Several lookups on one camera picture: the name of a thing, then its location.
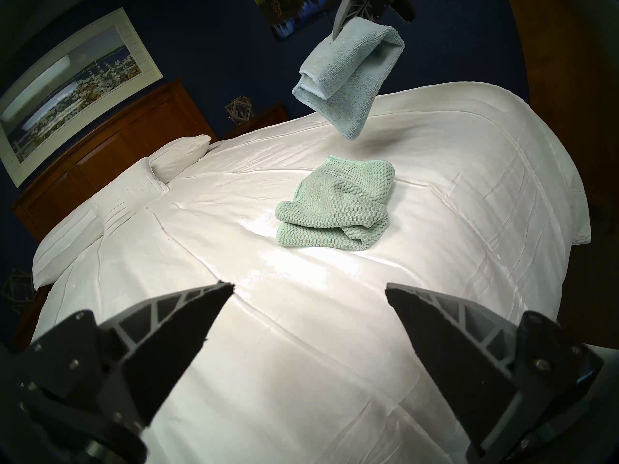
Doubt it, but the brown wooden nightstand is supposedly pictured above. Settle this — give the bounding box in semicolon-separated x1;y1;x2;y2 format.
11;284;54;350
213;103;289;140

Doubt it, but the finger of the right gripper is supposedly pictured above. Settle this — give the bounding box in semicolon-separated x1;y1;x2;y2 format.
384;0;417;22
331;0;383;39

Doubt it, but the long white pillow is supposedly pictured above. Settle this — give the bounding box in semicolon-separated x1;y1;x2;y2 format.
148;134;212;184
31;204;104;290

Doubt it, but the white bed comforter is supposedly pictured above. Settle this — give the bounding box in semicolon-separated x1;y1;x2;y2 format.
31;80;591;464

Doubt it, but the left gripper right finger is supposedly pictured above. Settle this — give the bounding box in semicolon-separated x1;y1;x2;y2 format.
385;283;605;462

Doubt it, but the forest lake canvas print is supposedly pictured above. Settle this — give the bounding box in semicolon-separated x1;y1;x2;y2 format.
249;0;349;42

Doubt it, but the light blue hand towel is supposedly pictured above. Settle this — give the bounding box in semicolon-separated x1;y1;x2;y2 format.
292;17;405;141

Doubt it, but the grey geometric wire ornament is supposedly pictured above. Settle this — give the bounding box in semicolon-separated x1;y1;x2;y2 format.
225;96;255;125
2;269;35;315

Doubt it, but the brown wooden headboard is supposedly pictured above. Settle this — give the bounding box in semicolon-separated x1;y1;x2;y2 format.
11;79;217;244

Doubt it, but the framed flower seascape picture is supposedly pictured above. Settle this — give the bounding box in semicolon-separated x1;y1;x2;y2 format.
0;8;163;188

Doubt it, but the mint green waffle towel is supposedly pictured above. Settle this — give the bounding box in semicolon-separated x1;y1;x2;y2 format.
276;155;396;251

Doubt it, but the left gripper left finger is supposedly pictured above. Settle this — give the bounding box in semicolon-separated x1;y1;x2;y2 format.
15;280;236;464

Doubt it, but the square pleated white pillow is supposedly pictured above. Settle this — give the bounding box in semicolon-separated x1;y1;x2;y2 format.
89;157;170;232

